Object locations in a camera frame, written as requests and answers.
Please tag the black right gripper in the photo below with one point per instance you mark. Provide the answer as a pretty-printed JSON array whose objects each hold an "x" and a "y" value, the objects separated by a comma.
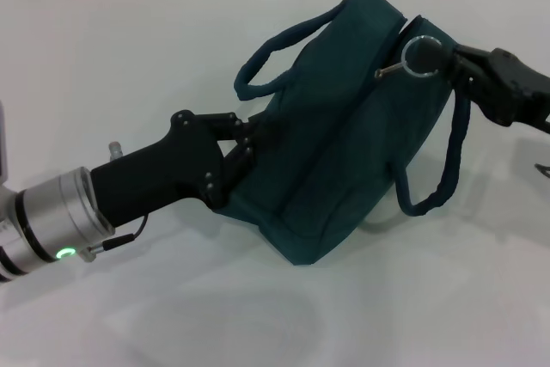
[{"x": 507, "y": 87}]

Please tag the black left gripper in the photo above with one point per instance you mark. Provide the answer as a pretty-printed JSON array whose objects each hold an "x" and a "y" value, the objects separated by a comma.
[{"x": 159, "y": 173}]

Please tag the dark teal insulated lunch bag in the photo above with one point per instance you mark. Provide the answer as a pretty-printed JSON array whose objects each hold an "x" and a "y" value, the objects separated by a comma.
[{"x": 335, "y": 148}]

